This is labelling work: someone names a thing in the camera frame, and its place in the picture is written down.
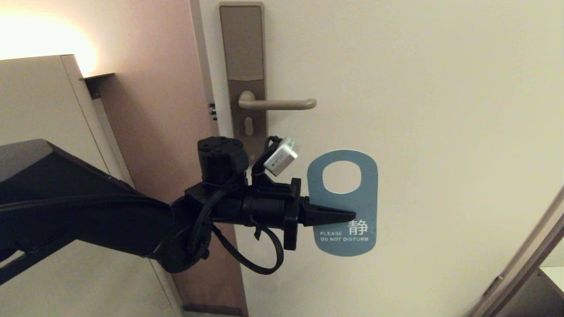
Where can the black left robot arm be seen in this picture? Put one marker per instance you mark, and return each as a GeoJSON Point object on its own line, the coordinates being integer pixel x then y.
{"type": "Point", "coordinates": [88, 211]}

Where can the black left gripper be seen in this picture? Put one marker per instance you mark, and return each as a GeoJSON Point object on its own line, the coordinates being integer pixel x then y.
{"type": "Point", "coordinates": [269, 207]}

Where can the small metal trim hinge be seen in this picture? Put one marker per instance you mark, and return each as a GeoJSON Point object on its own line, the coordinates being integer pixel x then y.
{"type": "Point", "coordinates": [494, 286]}

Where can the blue and white door hanger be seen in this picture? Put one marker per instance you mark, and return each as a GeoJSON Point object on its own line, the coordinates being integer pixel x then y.
{"type": "Point", "coordinates": [365, 198]}

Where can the dark grey baseboard strip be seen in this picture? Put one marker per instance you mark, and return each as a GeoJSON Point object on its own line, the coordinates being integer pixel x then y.
{"type": "Point", "coordinates": [211, 309]}

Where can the white door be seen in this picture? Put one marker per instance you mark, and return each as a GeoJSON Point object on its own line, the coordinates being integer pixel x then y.
{"type": "Point", "coordinates": [440, 132]}

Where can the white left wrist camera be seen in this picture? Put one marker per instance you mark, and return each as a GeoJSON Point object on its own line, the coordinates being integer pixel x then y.
{"type": "Point", "coordinates": [282, 156]}

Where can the bronze door lock plate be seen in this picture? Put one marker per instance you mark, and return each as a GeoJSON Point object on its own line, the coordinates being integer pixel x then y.
{"type": "Point", "coordinates": [243, 44]}

